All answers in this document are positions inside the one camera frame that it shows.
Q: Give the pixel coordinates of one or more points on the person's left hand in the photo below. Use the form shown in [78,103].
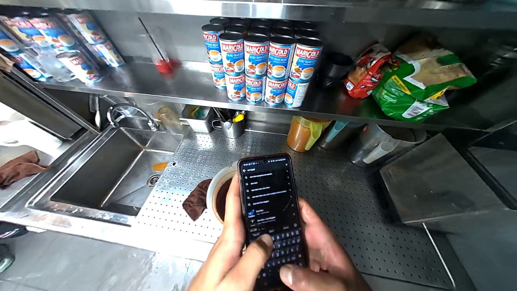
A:
[230,258]

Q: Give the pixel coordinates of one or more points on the person's right hand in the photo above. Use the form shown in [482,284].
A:
[329,258]

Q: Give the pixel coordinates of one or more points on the person's right fingers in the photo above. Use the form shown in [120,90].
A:
[317,226]

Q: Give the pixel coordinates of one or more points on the person's right thumb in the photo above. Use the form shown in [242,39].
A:
[305,279]

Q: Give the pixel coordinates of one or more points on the person's left fingers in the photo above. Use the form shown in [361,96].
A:
[232,208]

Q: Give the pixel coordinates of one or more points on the black smartphone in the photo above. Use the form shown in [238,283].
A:
[268,194]

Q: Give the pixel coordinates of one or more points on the dark brown crumpled cloth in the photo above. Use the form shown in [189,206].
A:
[196,201]

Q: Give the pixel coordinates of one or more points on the perforated metal drain board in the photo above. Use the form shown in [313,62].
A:
[343,190]

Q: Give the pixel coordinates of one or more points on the stainless steel mug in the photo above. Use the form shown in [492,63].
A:
[233,130]

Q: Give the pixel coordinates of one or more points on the orange flat object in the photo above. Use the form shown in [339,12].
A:
[160,166]

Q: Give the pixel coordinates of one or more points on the round sink drain strainer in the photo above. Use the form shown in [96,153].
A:
[153,180]

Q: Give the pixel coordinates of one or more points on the bunch of utensils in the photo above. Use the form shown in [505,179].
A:
[237,118]

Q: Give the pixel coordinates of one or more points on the rectangular stainless steel container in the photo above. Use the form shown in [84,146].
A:
[200,123]

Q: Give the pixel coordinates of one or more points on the clear amber glass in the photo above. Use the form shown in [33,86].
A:
[166,117]

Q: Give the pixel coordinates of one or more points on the grey metal box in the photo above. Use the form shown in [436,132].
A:
[440,182]

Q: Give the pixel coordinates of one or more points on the stainless steel sink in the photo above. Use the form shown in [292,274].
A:
[105,173]

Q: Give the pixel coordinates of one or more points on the chrome curved faucet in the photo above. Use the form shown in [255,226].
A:
[135,106]

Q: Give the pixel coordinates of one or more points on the stack of blue milk cans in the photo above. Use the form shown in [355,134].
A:
[52,32]
[257,56]

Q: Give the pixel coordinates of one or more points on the red plastic packet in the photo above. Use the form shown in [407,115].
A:
[361,79]

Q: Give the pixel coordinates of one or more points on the red cup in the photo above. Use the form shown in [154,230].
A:
[163,67]

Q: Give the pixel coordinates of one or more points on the black cup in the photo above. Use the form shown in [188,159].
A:
[333,68]

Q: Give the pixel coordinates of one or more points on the green plastic packet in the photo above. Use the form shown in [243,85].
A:
[424,87]

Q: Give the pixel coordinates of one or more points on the thin black stick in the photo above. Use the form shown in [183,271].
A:
[150,38]

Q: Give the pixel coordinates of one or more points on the steel overhead shelf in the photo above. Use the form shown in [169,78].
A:
[258,10]

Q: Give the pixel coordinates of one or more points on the reddish brown cloth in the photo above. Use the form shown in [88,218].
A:
[20,169]

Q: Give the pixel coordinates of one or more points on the clear plastic bag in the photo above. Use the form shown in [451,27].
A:
[54,66]

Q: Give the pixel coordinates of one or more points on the stainless steel wall shelf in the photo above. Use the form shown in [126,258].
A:
[181,93]

